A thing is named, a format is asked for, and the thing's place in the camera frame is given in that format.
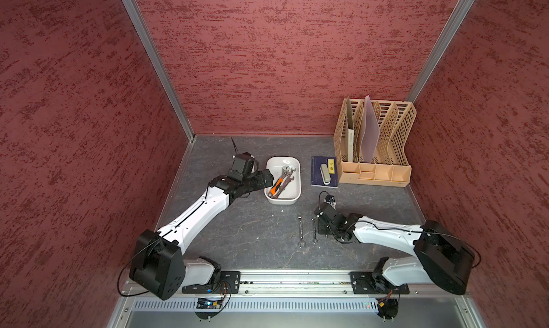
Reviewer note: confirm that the white plastic storage tray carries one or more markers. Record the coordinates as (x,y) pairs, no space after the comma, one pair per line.
(286,189)

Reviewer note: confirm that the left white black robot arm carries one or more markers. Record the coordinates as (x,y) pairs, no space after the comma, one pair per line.
(159,265)

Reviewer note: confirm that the beige stapler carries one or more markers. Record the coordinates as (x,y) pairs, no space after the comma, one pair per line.
(325,174)

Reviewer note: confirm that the large silver combination wrench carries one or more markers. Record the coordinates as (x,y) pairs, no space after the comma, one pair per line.
(288,175)

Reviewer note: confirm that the small silver combination wrench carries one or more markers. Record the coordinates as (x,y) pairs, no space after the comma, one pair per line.
(314,226)

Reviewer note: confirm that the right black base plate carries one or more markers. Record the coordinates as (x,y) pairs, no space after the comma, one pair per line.
(366,283)

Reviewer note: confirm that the aluminium front rail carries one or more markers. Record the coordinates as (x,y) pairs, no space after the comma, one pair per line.
(299,283)

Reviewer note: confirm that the translucent plastic folder sheet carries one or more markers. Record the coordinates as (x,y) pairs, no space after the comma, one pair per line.
(369,132)

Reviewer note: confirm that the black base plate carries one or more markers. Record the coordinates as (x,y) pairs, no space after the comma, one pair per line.
(366,283)
(220,280)

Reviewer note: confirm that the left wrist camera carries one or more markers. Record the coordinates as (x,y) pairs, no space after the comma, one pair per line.
(243,166)

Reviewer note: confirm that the white booklet in organizer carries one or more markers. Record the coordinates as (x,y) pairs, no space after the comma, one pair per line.
(350,144)

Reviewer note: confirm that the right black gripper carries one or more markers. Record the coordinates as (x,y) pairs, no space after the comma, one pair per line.
(320,228)

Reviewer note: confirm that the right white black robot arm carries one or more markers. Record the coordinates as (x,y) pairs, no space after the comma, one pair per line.
(434,255)

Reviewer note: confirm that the dark blue notebook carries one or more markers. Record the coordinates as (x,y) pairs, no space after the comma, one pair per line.
(316,177)

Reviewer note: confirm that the tan plastic file organizer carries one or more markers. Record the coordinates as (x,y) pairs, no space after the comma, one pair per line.
(390,166)

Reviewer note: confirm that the medium silver combination wrench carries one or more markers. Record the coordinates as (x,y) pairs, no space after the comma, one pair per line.
(302,243)

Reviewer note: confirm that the orange handled adjustable wrench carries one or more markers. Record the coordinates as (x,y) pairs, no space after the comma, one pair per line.
(275,188)

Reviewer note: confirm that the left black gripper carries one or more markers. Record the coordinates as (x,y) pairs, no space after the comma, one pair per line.
(261,184)

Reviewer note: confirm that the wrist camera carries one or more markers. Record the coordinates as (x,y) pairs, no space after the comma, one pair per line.
(326,211)
(243,166)

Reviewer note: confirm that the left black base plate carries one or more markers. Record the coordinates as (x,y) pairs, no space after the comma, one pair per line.
(220,280)

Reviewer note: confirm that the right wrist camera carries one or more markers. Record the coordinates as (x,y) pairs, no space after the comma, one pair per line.
(326,211)

